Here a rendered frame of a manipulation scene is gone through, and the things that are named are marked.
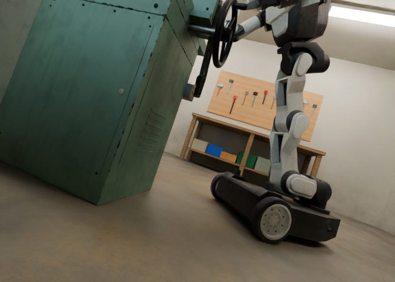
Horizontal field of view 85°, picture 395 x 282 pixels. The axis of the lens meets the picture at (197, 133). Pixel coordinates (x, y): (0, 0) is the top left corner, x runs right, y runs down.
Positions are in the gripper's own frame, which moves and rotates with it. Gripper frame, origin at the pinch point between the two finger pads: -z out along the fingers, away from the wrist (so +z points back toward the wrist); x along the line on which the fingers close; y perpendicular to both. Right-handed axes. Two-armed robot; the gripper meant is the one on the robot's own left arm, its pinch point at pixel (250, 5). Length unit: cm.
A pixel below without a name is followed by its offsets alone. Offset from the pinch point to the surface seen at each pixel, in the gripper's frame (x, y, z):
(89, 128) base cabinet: -37, -23, -67
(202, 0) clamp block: 9.2, 7.9, -18.9
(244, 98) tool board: 307, -148, 10
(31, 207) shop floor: -65, -32, -74
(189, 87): 12.5, -29.5, -36.5
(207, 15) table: 2.1, 1.5, -18.2
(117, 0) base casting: -10, 15, -50
